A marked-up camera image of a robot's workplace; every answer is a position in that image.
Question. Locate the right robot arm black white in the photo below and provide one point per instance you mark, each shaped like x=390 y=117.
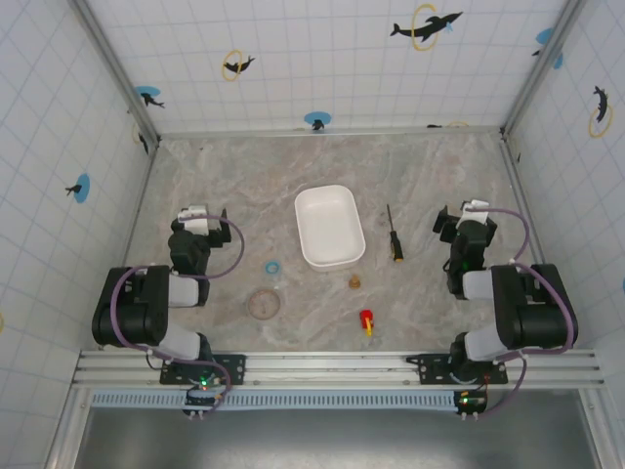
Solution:
x=527 y=312

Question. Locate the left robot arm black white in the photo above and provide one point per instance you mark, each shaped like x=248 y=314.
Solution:
x=141 y=312

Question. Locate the black yellow screwdriver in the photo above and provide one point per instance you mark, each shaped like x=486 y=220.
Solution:
x=394 y=239

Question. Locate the white plastic bin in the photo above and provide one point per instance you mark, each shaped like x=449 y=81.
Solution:
x=328 y=227

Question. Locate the round clear brown lid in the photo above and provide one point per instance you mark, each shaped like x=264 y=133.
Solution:
x=264 y=303

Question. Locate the small tan stacked piece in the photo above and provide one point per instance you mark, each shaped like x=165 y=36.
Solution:
x=355 y=282

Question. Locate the red yellow toy piece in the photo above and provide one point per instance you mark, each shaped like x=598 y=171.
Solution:
x=366 y=321

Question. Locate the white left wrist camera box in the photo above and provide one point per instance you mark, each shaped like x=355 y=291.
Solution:
x=194 y=219

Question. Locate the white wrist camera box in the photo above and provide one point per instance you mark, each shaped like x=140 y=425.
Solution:
x=477 y=208
x=194 y=219

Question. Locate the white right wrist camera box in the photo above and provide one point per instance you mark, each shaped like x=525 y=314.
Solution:
x=477 y=208

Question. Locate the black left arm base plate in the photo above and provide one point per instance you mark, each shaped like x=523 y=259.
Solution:
x=229 y=369

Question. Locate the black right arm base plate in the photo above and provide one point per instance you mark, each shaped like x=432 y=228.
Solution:
x=429 y=369

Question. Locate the aluminium frame bar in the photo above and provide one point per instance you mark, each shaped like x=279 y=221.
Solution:
x=332 y=131

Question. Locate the aluminium mounting rail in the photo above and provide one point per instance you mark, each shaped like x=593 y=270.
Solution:
x=332 y=366

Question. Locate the aluminium frame post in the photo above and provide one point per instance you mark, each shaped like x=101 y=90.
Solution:
x=117 y=73
x=539 y=68

